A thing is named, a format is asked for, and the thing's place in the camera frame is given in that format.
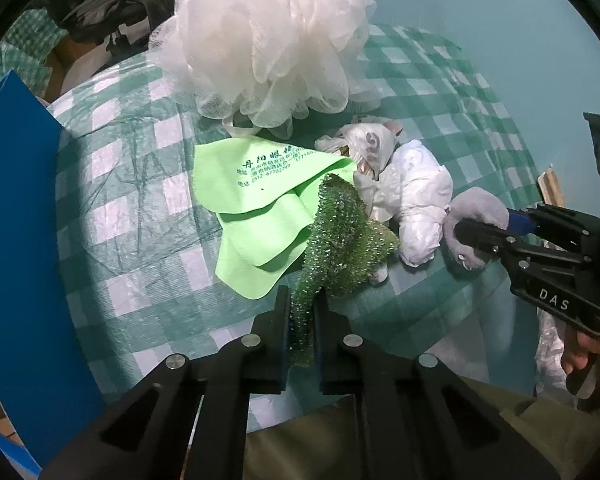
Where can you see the grey soft pouch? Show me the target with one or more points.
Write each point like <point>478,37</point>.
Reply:
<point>474,207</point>

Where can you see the checkered cloth on boxes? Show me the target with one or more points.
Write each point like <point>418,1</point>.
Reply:
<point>27,48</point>

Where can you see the black office chair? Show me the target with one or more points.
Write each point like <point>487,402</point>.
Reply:
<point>98,21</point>

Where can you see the blue cardboard box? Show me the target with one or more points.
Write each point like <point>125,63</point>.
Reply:
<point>46,388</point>

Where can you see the lime green microfibre cloth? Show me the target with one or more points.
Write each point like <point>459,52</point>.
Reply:
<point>265,196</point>

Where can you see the green glittery scrub cloth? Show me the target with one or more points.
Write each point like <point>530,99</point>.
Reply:
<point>344,249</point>

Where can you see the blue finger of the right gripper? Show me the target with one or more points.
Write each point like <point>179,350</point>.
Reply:
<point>476,244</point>
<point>520,223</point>

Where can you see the green checkered tablecloth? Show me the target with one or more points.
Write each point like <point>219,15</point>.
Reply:
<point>137,253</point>

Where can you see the white mesh bath pouf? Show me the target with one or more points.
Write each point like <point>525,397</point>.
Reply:
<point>269,61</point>

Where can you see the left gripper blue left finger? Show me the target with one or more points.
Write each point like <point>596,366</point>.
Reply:
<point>269,363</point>

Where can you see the printed white plastic bag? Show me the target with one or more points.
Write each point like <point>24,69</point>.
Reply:
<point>370,143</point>

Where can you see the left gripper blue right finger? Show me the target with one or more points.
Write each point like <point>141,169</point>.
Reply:
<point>339,354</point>

